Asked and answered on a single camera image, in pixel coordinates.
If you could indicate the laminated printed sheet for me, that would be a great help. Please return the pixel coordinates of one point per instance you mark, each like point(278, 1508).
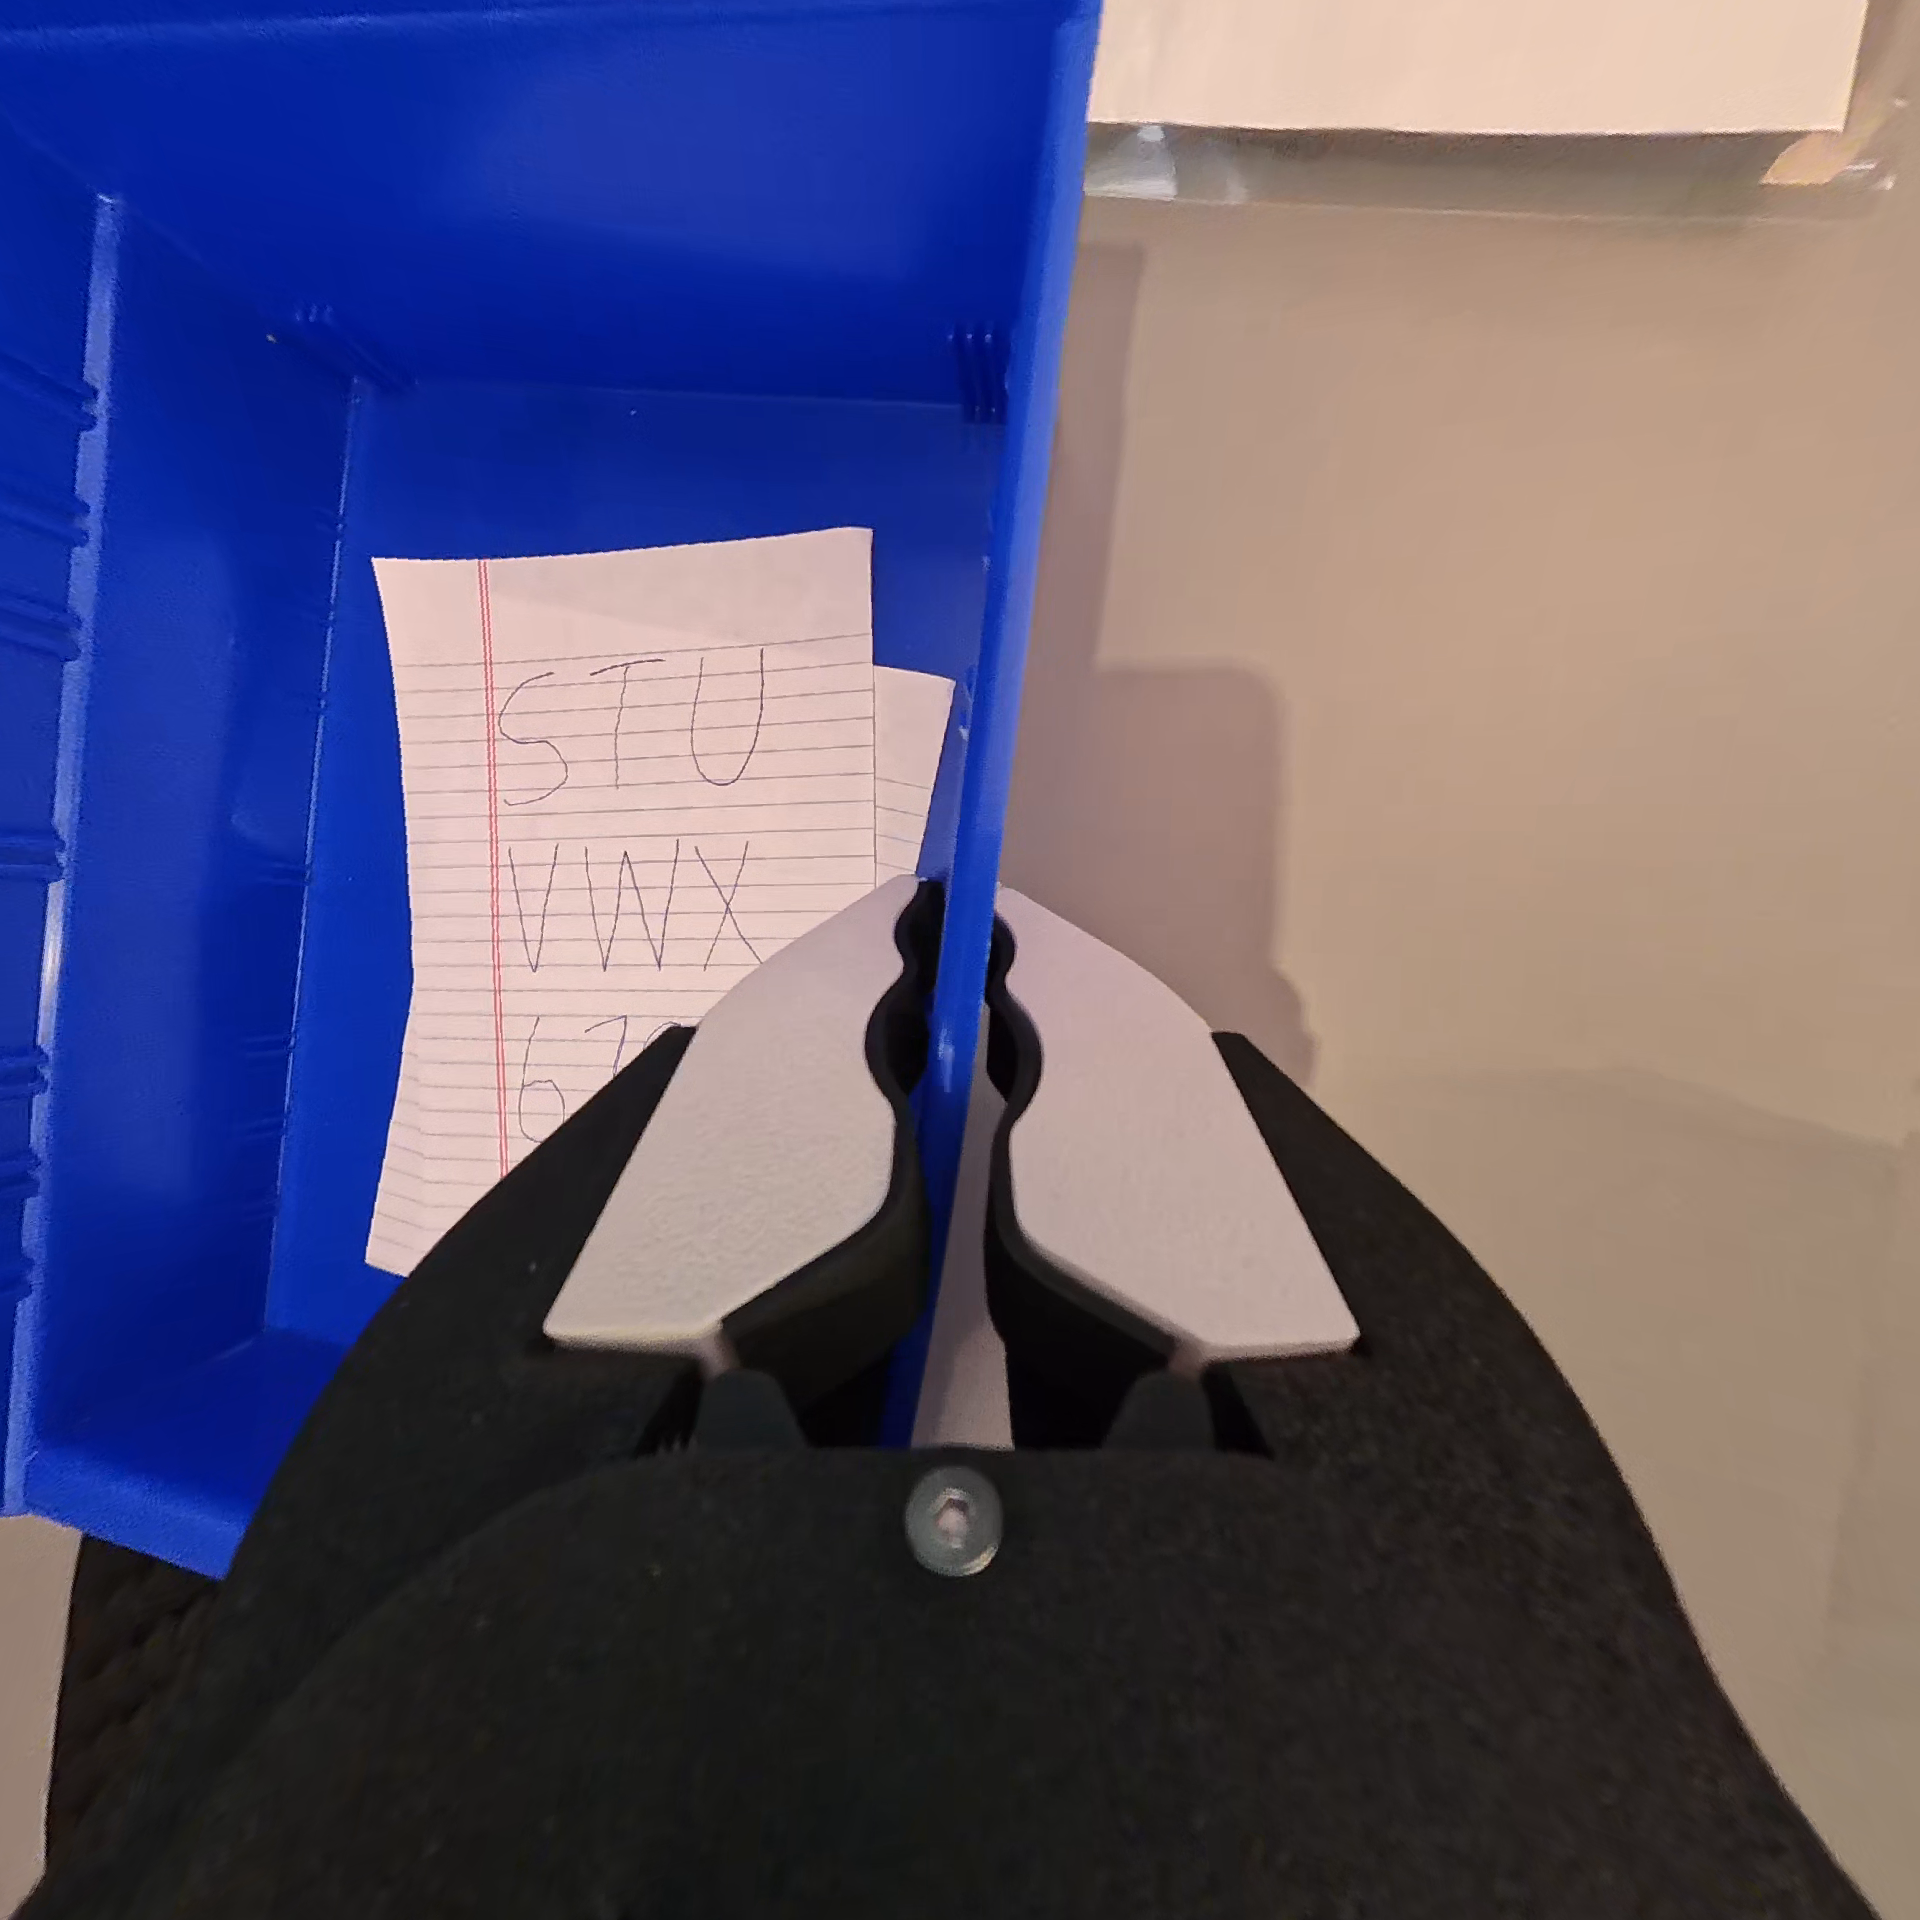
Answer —
point(1423, 62)

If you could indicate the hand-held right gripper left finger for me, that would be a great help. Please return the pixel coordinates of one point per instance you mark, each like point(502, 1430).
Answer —
point(719, 1138)

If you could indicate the blue plastic bin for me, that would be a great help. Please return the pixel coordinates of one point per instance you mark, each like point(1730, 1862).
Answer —
point(599, 301)

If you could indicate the handwritten lined paper sheet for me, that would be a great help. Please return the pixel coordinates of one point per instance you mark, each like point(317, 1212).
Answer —
point(627, 630)

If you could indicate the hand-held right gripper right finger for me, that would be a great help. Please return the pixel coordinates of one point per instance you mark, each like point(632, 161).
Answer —
point(1170, 1156)

